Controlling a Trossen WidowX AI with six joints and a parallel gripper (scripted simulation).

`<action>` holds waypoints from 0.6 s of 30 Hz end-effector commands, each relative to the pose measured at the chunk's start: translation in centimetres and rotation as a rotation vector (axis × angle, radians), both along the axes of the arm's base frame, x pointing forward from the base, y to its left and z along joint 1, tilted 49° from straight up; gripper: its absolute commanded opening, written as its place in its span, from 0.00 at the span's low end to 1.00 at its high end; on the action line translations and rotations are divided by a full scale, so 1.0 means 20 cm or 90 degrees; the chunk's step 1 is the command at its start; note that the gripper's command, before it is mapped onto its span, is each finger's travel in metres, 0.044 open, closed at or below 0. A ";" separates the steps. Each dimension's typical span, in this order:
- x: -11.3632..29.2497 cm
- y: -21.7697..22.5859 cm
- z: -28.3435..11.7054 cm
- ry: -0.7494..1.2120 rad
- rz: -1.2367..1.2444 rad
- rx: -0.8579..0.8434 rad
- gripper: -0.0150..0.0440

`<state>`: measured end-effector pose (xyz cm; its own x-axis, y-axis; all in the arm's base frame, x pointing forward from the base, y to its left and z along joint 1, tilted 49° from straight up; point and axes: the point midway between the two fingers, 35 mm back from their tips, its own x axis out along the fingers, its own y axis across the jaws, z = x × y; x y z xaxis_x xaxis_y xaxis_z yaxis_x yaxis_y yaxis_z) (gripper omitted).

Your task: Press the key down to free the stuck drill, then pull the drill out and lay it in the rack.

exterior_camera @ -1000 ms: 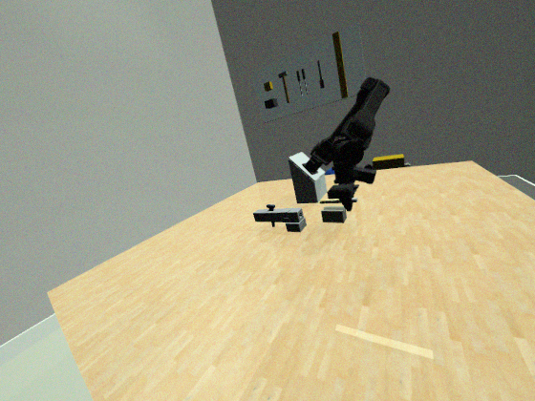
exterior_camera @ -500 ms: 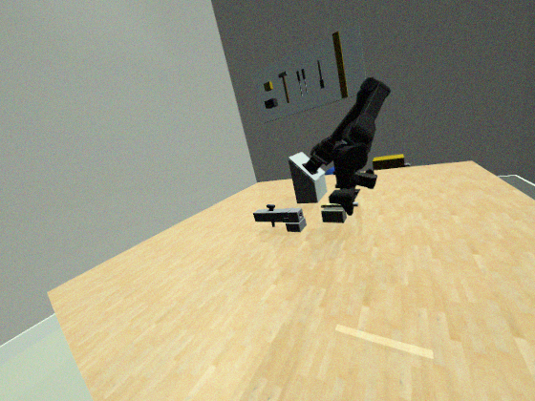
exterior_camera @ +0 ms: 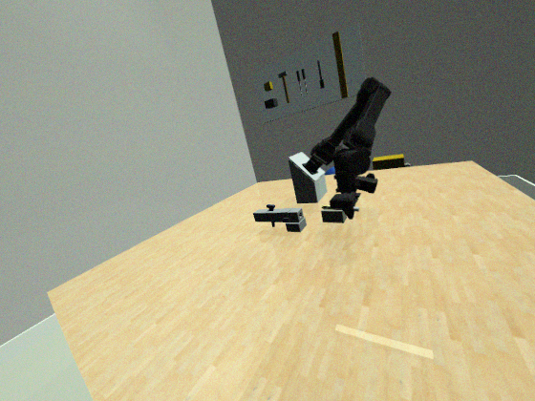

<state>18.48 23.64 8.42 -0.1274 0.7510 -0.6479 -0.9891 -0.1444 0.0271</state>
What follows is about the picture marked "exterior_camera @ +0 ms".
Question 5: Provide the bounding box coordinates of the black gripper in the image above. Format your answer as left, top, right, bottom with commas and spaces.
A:
330, 171, 361, 220

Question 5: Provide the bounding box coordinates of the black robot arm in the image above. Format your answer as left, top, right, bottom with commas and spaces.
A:
302, 77, 391, 193

